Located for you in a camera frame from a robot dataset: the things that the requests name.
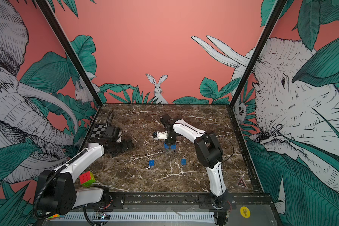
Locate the rubiks cube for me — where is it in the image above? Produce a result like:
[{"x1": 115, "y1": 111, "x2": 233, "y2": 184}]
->
[{"x1": 79, "y1": 171, "x2": 96, "y2": 187}]

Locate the checkerboard calibration board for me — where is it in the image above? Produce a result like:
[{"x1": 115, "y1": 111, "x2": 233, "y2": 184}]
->
[{"x1": 89, "y1": 124, "x2": 106, "y2": 138}]

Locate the warning triangle sticker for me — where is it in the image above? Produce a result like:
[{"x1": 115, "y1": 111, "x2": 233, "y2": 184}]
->
[{"x1": 236, "y1": 178, "x2": 248, "y2": 189}]

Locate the yellow round sticker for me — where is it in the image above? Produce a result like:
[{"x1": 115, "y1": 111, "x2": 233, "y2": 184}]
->
[{"x1": 240, "y1": 206, "x2": 250, "y2": 218}]

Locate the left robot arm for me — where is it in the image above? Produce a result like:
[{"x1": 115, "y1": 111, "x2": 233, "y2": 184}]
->
[{"x1": 32, "y1": 137, "x2": 134, "y2": 219}]

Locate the black front frame rail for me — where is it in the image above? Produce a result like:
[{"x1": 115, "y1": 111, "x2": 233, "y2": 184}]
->
[{"x1": 108, "y1": 192, "x2": 275, "y2": 211}]

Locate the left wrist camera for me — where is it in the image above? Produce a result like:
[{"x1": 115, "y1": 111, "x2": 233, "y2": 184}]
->
[{"x1": 103, "y1": 126, "x2": 122, "y2": 142}]

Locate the small green circuit board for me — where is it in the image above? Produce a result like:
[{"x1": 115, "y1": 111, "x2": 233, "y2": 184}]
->
[{"x1": 96, "y1": 213, "x2": 111, "y2": 220}]

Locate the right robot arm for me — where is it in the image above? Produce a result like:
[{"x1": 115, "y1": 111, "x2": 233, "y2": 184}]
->
[{"x1": 153, "y1": 114, "x2": 228, "y2": 210}]

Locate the white slotted cable duct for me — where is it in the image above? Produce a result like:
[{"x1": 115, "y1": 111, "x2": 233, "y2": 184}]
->
[{"x1": 59, "y1": 211, "x2": 215, "y2": 222}]

